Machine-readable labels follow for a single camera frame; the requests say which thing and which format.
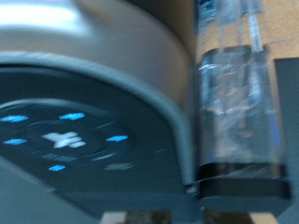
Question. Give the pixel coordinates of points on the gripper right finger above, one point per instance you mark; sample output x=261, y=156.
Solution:
x=227, y=218

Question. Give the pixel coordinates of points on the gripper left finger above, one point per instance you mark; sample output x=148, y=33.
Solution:
x=148, y=218

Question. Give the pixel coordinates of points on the black Keurig coffee machine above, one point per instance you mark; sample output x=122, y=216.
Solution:
x=93, y=93

